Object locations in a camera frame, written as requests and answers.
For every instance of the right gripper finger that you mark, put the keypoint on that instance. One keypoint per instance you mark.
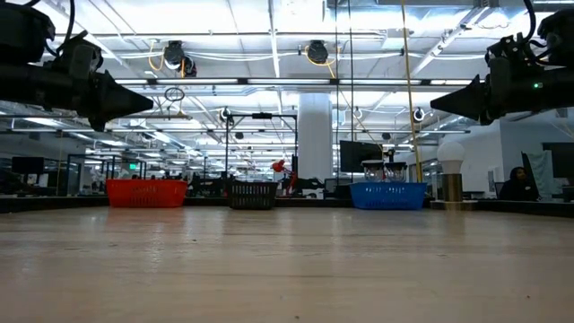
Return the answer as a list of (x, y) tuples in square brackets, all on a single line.
[(464, 101)]

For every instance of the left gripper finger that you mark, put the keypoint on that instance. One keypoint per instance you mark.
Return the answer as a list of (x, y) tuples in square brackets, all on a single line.
[(116, 101)]

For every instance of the black round hanging fixture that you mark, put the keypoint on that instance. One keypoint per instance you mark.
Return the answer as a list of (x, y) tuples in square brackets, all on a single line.
[(419, 114)]

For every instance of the white bulb on metal stand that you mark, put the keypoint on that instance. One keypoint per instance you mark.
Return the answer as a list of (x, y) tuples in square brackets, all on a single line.
[(450, 152)]

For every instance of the black computer monitor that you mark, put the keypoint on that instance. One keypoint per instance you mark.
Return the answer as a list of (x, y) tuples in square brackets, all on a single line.
[(27, 165), (560, 159), (359, 154)]

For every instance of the red plastic basket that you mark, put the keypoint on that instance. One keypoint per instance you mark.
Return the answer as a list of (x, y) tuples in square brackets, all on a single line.
[(145, 193)]

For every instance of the person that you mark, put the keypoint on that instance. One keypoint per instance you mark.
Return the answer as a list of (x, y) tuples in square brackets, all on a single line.
[(518, 186)]

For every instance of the blue plastic basket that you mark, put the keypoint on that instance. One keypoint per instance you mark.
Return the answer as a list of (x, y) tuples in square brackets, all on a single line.
[(388, 195)]

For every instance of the white square pillar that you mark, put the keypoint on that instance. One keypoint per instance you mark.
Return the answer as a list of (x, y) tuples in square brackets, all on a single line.
[(314, 134)]

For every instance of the black plastic basket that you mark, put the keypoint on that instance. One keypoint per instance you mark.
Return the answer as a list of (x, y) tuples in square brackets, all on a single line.
[(251, 195)]

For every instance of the red articulated desk lamp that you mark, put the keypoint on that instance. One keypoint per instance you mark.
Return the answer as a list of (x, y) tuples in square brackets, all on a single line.
[(280, 167)]

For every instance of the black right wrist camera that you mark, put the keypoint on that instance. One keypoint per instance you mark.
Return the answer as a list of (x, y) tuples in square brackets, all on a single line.
[(509, 49)]

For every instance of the black metal rack frame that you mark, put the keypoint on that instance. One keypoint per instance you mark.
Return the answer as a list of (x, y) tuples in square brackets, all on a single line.
[(76, 155)]

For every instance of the black aluminium table frame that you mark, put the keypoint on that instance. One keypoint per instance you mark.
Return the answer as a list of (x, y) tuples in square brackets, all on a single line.
[(45, 204)]

